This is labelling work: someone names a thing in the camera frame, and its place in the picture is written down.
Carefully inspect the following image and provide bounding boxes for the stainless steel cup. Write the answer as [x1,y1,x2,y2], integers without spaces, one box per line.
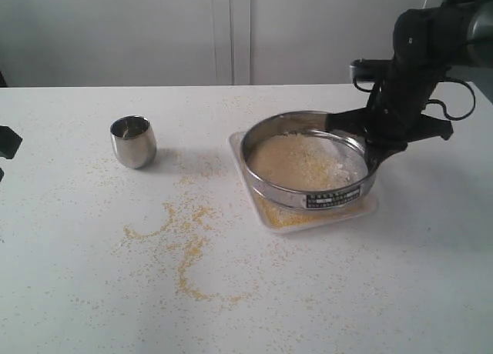
[110,115,157,169]

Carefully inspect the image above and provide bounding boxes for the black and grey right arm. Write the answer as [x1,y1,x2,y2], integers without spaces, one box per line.
[325,0,492,175]

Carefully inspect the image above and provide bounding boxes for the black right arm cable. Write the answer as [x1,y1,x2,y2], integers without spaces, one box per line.
[425,75,477,121]

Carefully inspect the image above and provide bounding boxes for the yellow millet in tray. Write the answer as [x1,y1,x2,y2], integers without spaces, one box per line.
[253,195,371,232]

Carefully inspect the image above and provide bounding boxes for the yellow grain pile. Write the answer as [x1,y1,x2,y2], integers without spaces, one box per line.
[248,134,351,191]

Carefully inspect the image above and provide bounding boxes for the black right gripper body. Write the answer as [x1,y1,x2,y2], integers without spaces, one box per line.
[361,67,454,149]

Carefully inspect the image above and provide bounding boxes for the round stainless steel sieve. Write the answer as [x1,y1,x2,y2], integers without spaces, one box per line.
[240,111,377,212]

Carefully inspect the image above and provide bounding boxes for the white plastic tray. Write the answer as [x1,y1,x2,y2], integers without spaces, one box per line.
[227,132,379,236]

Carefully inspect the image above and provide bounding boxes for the white cabinet doors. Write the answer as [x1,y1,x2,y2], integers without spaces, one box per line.
[1,0,441,86]

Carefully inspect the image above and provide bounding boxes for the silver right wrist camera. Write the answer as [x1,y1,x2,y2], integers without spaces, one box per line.
[349,58,391,82]

